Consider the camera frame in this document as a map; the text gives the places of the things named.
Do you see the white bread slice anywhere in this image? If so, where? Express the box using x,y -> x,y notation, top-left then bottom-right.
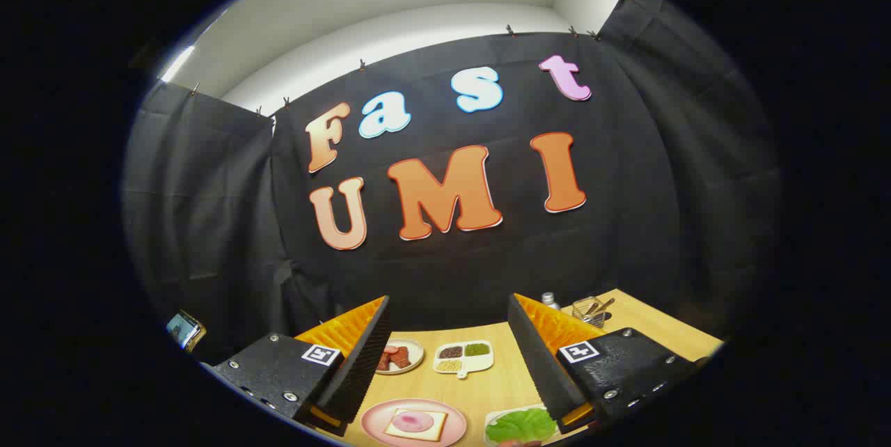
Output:
384,408 -> 448,442

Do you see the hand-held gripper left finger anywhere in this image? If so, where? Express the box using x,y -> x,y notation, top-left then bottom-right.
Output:
202,295 -> 391,437

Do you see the pink ham slice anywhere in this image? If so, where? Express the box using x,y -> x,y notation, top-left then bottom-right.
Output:
392,412 -> 436,432

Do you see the metal wire basket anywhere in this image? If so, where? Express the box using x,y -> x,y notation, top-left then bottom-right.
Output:
572,297 -> 613,328

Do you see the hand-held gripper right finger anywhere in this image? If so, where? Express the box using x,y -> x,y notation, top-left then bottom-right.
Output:
507,293 -> 711,434

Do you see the smartphone with lit screen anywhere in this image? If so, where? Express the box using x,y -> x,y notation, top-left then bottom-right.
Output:
166,310 -> 207,352

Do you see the white rounded rectangular plate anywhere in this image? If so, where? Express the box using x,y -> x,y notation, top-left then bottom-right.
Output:
482,404 -> 558,447

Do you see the green lettuce leaf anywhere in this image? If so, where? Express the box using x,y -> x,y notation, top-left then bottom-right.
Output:
485,407 -> 558,444

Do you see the white divided dish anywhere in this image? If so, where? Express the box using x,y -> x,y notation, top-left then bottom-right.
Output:
433,340 -> 495,379

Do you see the beige round plate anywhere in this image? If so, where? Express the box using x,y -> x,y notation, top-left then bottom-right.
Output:
376,338 -> 425,375

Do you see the pink round plate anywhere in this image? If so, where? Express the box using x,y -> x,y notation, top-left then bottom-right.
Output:
361,398 -> 467,447

